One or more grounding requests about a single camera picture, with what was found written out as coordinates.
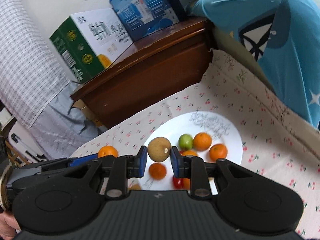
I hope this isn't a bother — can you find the orange tangerine on plate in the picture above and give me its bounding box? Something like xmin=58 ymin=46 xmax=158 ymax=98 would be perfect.
xmin=149 ymin=163 xmax=167 ymax=180

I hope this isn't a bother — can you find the green jujube fruit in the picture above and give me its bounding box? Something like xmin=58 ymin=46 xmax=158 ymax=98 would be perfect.
xmin=178 ymin=134 xmax=193 ymax=151

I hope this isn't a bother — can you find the red cherry tomato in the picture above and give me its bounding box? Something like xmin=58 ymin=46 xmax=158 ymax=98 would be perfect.
xmin=172 ymin=177 xmax=184 ymax=190

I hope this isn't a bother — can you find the blue patterned quilt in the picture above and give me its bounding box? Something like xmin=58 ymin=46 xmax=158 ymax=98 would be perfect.
xmin=187 ymin=0 xmax=319 ymax=127

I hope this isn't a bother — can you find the green milk carton box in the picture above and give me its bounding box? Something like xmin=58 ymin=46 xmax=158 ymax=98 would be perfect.
xmin=50 ymin=8 xmax=132 ymax=84

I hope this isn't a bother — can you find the brown longan fruit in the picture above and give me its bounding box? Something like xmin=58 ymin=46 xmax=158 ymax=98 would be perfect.
xmin=148 ymin=137 xmax=171 ymax=163

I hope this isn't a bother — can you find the yellowish tangerine on plate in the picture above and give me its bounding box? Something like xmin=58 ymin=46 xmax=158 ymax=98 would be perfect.
xmin=181 ymin=150 xmax=198 ymax=157

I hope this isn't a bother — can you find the cherry print tablecloth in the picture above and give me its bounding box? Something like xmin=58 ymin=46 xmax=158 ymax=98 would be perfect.
xmin=73 ymin=50 xmax=319 ymax=239

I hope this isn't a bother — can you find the checked grey cloth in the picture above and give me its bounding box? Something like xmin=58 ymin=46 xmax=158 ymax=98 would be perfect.
xmin=1 ymin=0 xmax=102 ymax=159

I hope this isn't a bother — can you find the wooden rack with items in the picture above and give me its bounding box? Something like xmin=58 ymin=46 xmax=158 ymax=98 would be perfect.
xmin=1 ymin=107 xmax=47 ymax=166

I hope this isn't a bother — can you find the cardboard box on floor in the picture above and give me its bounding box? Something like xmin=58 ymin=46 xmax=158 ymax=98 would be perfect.
xmin=73 ymin=99 xmax=104 ymax=127

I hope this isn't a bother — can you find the white plate with line drawing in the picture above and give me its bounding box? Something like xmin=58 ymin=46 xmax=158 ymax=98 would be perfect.
xmin=138 ymin=111 xmax=242 ymax=191

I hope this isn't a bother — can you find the blue milk carton box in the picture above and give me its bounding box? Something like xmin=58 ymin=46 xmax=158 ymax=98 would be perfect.
xmin=109 ymin=0 xmax=179 ymax=42

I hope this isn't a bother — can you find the brown wooden cabinet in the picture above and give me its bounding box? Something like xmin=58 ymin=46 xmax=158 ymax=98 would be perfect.
xmin=71 ymin=18 xmax=214 ymax=128

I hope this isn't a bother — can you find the brown longan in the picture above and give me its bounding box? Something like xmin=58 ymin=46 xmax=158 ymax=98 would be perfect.
xmin=128 ymin=184 xmax=142 ymax=191

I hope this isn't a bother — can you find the small orange tangerine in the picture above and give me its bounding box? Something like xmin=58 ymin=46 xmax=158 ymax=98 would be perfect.
xmin=183 ymin=178 xmax=190 ymax=190

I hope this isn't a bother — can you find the person's left hand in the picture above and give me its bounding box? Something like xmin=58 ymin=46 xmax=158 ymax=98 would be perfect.
xmin=0 ymin=211 xmax=20 ymax=240

